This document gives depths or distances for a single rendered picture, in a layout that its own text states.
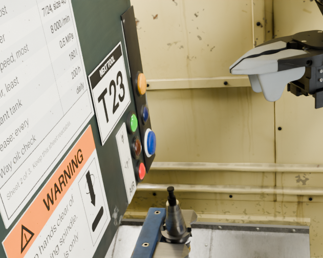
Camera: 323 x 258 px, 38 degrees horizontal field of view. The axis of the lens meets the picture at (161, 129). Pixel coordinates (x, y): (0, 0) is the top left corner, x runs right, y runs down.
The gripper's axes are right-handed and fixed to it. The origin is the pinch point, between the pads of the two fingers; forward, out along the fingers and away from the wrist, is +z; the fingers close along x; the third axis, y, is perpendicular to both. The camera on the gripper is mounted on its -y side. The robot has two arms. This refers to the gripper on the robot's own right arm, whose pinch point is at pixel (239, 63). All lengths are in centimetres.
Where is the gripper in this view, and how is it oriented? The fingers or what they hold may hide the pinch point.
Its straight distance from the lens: 60.2
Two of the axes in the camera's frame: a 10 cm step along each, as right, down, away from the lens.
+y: 1.3, 8.8, 4.5
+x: -3.0, -4.0, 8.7
